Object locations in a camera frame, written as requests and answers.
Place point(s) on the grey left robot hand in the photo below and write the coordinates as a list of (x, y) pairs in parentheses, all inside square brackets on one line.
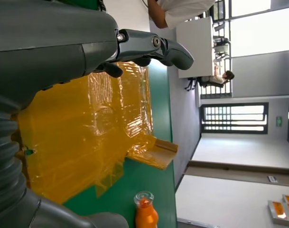
[(51, 37)]

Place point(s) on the orange bottle with clear cap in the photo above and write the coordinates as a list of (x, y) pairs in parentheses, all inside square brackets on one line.
[(146, 215)]

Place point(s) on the yellow film wrapped cardboard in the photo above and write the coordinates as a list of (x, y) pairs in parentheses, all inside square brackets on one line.
[(82, 132)]

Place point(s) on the green table mat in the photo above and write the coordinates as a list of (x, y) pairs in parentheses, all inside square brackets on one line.
[(139, 179)]

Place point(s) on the white partition panel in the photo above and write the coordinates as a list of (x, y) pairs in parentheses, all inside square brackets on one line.
[(196, 47)]

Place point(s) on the black window grille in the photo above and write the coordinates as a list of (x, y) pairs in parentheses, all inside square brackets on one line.
[(202, 118)]

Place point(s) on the seated person in background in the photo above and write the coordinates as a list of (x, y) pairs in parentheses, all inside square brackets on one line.
[(217, 79)]

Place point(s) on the green exit sign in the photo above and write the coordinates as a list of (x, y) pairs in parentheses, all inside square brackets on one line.
[(278, 121)]

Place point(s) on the small door name plate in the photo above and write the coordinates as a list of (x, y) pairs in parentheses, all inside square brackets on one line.
[(272, 179)]

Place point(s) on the brown door frame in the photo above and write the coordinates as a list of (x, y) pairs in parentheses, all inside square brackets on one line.
[(229, 171)]

